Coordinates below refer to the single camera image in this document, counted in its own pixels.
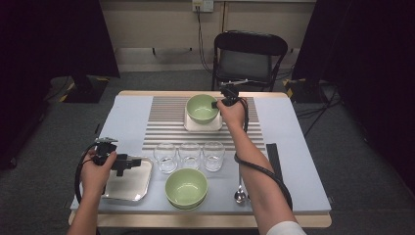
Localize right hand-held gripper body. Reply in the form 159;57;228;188
218;78;259;108

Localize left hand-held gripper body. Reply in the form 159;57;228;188
92;136;130;177

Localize green ceramic bowl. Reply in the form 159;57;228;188
185;93;220;125
164;167;208;208
167;198;207;212

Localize bundle of black chopsticks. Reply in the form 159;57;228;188
265;142;284;179

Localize silver spoon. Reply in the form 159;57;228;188
233;164;248;205

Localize person's right hand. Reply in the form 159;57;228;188
216;97;248;130

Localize person's left hand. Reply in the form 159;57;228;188
79;150;118;201

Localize clear drinking glass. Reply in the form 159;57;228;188
202;140;226;173
153;142;178;174
178;141;203;170

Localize striped woven placemat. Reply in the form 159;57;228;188
142;96;266;153

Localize black folding chair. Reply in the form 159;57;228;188
210;29;290;92

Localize black stand base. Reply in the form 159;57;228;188
58;73;111;104
282;77;328;104

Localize black curtain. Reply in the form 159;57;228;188
292;0;415;194
0;0;120;170

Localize person's white right sleeve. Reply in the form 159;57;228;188
265;220;307;235

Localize left hand-held gripper cable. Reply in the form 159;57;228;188
73;142;100;206

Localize hand-held gripper cable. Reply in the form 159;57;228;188
73;142;100;206
232;97;294;212

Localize black wall cable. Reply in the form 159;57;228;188
195;7;213;75

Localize right hand-held gripper cable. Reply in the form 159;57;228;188
232;97;294;212

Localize white wall socket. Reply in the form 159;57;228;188
191;0;214;14

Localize black floor cables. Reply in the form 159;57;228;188
295;82;344;138

